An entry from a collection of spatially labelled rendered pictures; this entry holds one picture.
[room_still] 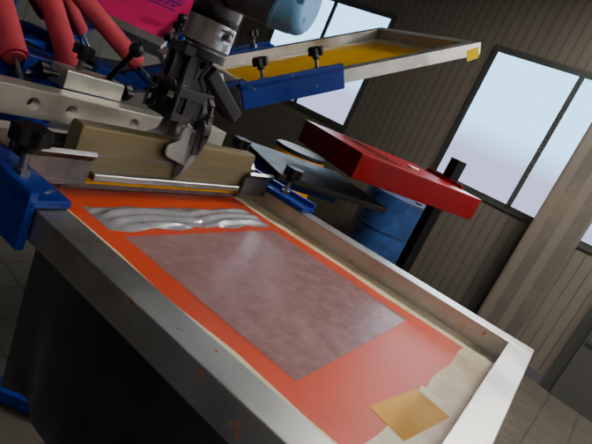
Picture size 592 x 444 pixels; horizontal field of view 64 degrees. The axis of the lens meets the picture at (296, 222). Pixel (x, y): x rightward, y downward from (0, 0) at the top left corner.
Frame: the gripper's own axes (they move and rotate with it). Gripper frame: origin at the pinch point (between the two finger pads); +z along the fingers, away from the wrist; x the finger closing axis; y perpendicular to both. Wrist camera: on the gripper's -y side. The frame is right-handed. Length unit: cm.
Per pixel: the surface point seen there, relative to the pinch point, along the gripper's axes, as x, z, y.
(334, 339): 40.8, 5.5, 4.5
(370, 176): -5, -3, -91
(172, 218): 9.5, 4.8, 5.8
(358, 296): 35.4, 5.5, -13.0
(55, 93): -20.8, -3.0, 10.4
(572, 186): 38, -33, -308
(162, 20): -112, -21, -79
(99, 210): 6.4, 5.3, 16.5
